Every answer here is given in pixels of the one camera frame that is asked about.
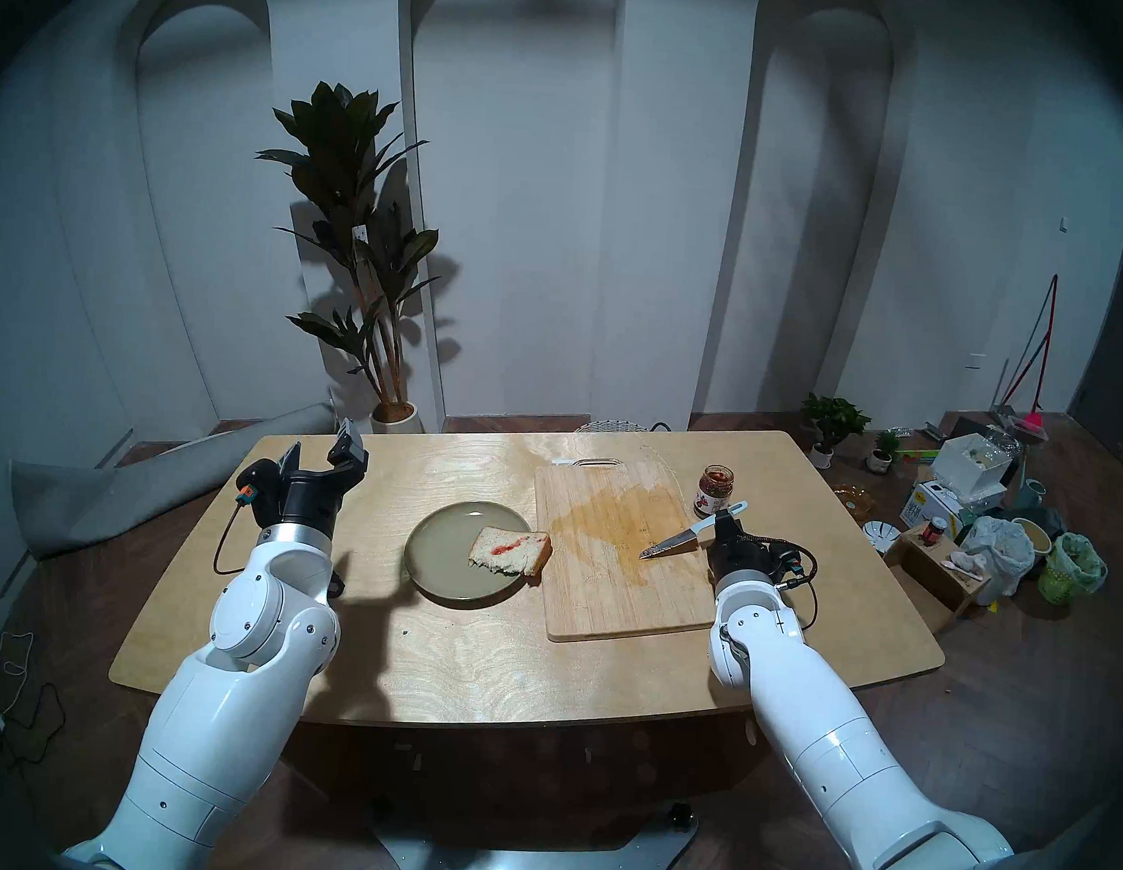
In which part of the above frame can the tall potted leafy plant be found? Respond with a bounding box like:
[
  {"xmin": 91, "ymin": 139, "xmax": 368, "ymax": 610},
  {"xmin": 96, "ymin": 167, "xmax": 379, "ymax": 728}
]
[{"xmin": 245, "ymin": 79, "xmax": 448, "ymax": 437}]

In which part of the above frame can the white and yellow carton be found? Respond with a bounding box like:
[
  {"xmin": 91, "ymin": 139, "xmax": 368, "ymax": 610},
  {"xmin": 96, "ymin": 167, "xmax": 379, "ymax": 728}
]
[{"xmin": 899, "ymin": 480, "xmax": 973, "ymax": 541}]

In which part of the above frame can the white plastic bag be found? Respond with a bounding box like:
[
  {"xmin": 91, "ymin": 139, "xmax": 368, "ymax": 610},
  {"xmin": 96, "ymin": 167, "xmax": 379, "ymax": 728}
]
[{"xmin": 953, "ymin": 514, "xmax": 1040, "ymax": 609}]

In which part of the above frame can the green mesh bag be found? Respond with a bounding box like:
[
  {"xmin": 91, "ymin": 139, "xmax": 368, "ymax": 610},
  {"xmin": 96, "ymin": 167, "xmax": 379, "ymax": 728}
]
[{"xmin": 1037, "ymin": 531, "xmax": 1110, "ymax": 608}]

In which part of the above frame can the floor cable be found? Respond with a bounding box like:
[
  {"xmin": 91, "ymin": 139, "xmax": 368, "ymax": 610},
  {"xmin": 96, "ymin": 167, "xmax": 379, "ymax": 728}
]
[{"xmin": 0, "ymin": 591, "xmax": 73, "ymax": 770}]

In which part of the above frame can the red-handled broom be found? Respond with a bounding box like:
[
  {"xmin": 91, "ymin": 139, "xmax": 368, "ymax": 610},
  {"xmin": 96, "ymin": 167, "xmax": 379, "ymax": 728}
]
[{"xmin": 988, "ymin": 272, "xmax": 1059, "ymax": 438}]

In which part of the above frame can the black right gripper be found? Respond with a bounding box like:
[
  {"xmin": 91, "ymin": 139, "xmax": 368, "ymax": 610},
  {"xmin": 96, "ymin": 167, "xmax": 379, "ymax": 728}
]
[{"xmin": 707, "ymin": 509, "xmax": 802, "ymax": 590}]

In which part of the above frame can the metal robot base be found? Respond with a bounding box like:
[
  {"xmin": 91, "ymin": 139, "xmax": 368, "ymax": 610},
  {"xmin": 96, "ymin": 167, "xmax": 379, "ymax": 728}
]
[{"xmin": 371, "ymin": 788, "xmax": 700, "ymax": 870}]

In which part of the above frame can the rolled grey mat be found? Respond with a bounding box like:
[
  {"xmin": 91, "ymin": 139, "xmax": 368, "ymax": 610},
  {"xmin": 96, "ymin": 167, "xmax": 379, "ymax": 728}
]
[{"xmin": 4, "ymin": 389, "xmax": 339, "ymax": 573}]

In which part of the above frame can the round green plate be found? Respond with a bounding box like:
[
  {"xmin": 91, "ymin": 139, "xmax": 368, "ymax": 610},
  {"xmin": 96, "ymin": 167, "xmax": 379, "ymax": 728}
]
[{"xmin": 402, "ymin": 498, "xmax": 536, "ymax": 606}]

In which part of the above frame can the slice of bread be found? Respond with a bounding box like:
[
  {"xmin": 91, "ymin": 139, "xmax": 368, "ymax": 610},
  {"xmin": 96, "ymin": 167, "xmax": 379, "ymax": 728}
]
[{"xmin": 467, "ymin": 526, "xmax": 554, "ymax": 578}]

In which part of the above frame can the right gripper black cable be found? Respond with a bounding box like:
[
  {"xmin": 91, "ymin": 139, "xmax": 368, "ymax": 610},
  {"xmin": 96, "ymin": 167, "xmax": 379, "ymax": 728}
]
[{"xmin": 765, "ymin": 539, "xmax": 823, "ymax": 633}]

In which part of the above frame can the knife with pale blue handle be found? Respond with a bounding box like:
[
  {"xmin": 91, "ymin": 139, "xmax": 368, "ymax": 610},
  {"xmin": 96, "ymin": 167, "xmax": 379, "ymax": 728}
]
[{"xmin": 639, "ymin": 497, "xmax": 750, "ymax": 565}]

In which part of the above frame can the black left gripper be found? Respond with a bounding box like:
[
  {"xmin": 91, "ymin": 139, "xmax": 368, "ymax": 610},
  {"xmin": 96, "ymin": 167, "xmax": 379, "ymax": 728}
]
[{"xmin": 233, "ymin": 413, "xmax": 371, "ymax": 533}]

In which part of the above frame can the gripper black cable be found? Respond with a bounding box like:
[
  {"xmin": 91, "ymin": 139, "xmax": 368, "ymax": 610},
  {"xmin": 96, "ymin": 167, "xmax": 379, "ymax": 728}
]
[
  {"xmin": 211, "ymin": 496, "xmax": 274, "ymax": 578},
  {"xmin": 765, "ymin": 539, "xmax": 823, "ymax": 633}
]

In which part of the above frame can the open white box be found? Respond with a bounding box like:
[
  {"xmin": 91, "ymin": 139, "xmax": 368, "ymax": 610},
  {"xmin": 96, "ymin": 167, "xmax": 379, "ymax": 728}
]
[{"xmin": 930, "ymin": 432, "xmax": 1015, "ymax": 504}]

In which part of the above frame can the glass jam jar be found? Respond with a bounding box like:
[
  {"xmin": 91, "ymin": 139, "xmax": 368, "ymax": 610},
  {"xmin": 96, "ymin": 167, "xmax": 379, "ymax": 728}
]
[{"xmin": 692, "ymin": 463, "xmax": 736, "ymax": 521}]

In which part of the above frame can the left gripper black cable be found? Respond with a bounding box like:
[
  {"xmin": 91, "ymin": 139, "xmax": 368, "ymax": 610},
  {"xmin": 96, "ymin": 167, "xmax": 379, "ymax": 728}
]
[{"xmin": 211, "ymin": 496, "xmax": 274, "ymax": 578}]

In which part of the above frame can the bushy small potted plant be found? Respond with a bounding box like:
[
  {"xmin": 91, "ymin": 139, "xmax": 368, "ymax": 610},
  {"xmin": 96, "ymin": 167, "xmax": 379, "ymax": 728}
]
[{"xmin": 798, "ymin": 393, "xmax": 873, "ymax": 472}]

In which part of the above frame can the wooden cutting board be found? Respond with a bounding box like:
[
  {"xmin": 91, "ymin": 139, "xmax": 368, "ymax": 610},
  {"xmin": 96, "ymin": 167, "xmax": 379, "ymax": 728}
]
[{"xmin": 527, "ymin": 454, "xmax": 736, "ymax": 650}]

